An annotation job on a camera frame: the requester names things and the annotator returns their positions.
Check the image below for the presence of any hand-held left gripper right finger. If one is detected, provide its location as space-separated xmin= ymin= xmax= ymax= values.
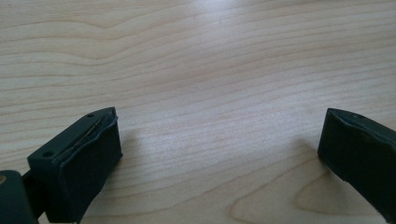
xmin=317 ymin=107 xmax=396 ymax=224

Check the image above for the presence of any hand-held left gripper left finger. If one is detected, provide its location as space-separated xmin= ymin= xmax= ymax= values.
xmin=27 ymin=106 xmax=123 ymax=224

